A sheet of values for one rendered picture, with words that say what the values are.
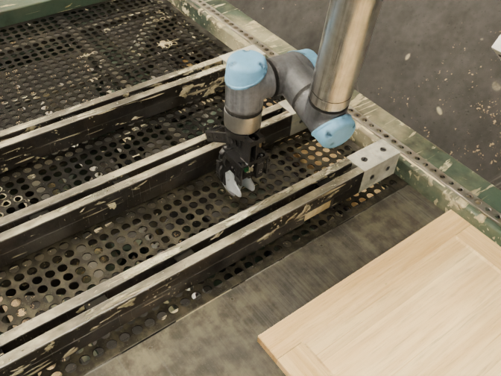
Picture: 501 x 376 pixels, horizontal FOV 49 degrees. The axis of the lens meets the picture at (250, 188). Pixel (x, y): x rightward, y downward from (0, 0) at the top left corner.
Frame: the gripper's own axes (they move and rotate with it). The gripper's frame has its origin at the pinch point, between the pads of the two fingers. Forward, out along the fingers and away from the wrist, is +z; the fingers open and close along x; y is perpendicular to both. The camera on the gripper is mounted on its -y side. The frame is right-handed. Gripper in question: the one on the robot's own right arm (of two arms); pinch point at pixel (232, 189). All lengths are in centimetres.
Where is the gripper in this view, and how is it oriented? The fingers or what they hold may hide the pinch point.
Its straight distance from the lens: 127.1
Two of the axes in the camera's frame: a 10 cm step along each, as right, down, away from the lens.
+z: -0.6, 7.1, 7.0
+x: 8.0, -3.8, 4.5
